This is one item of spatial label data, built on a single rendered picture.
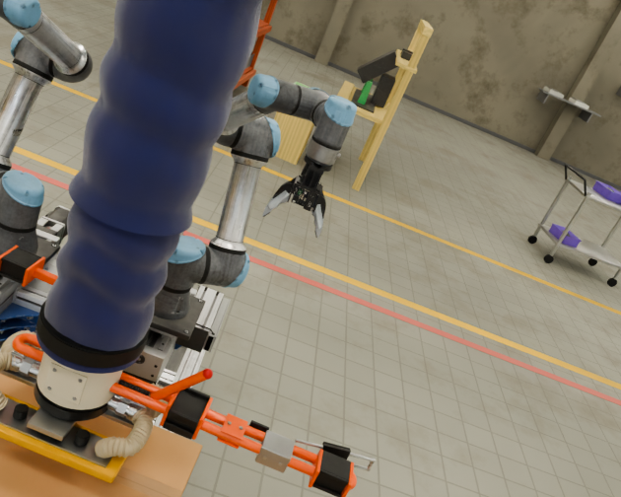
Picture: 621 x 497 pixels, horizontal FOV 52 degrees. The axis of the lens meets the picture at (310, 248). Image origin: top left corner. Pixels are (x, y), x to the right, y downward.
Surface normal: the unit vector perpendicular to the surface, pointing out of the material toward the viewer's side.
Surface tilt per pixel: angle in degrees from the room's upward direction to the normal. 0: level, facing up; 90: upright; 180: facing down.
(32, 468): 0
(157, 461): 0
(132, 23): 91
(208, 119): 71
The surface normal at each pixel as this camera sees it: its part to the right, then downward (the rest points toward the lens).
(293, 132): -0.13, 0.38
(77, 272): -0.44, 0.55
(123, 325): 0.73, 0.31
